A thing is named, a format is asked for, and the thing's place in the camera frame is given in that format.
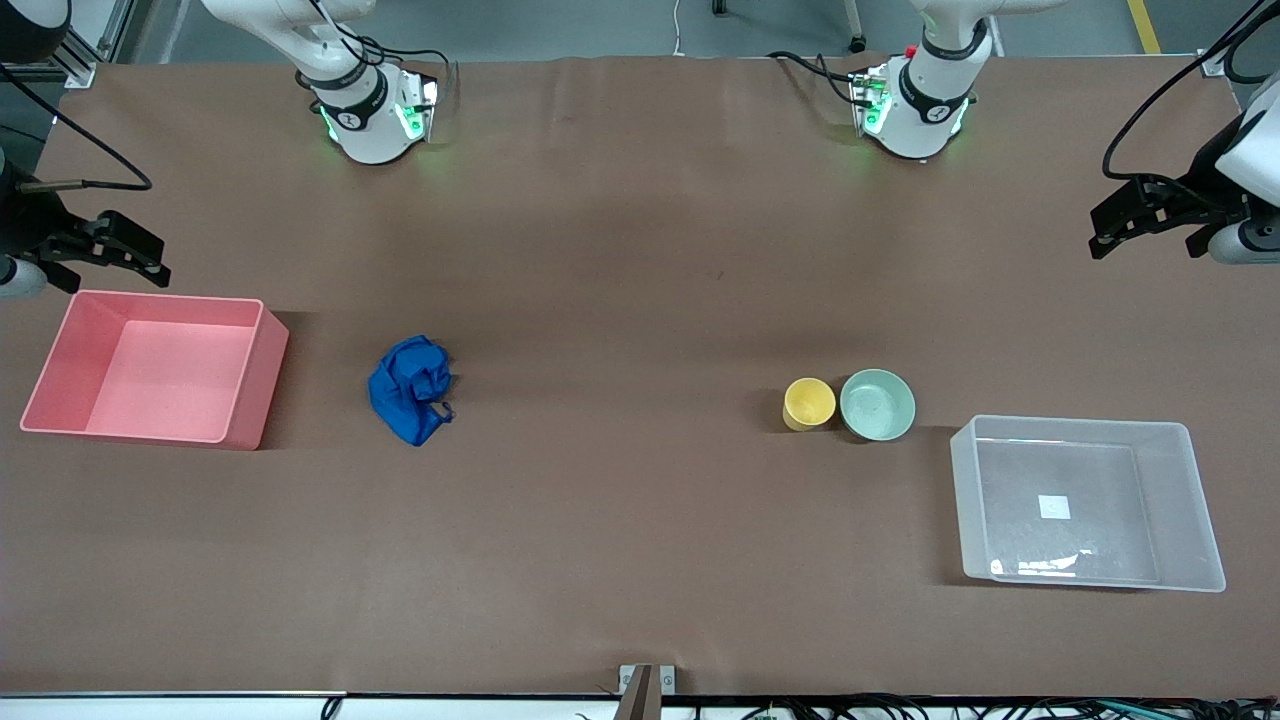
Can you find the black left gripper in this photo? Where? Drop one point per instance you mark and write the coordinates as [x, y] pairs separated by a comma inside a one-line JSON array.
[[1207, 181]]

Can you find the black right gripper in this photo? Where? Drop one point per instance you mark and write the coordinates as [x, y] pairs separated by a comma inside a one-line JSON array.
[[22, 222]]

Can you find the blue cloth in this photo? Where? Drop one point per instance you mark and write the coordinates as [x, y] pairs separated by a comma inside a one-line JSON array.
[[405, 395]]

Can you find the light green bowl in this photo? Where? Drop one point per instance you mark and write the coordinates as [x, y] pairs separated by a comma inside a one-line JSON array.
[[877, 405]]

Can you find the yellow cup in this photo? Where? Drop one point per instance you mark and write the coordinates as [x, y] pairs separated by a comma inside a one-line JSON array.
[[808, 402]]

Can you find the white Franka left arm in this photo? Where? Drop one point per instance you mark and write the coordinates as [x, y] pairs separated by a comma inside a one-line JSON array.
[[920, 120]]

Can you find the white Franka right arm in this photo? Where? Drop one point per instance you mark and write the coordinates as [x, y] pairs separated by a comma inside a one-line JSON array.
[[365, 130]]

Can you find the pink plastic box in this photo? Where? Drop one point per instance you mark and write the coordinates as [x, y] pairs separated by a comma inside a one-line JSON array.
[[160, 365]]

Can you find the clear plastic box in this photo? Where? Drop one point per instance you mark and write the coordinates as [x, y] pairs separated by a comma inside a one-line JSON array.
[[1090, 505]]

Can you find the small white label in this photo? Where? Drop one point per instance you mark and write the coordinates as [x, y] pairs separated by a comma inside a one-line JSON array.
[[1053, 507]]

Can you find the black cart caster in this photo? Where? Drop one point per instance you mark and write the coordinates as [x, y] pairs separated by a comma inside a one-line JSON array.
[[856, 42]]

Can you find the brown table cover sheet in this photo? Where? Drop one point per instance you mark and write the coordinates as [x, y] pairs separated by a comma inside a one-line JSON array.
[[640, 260]]

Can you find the aluminium frame post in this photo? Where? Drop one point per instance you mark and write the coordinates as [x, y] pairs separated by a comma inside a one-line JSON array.
[[85, 50], [1225, 55]]

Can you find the white table edge rail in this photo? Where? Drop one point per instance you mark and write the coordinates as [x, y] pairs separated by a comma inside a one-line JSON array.
[[170, 706]]

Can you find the metal table bracket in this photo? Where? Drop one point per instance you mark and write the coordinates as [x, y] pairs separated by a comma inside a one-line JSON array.
[[646, 690]]

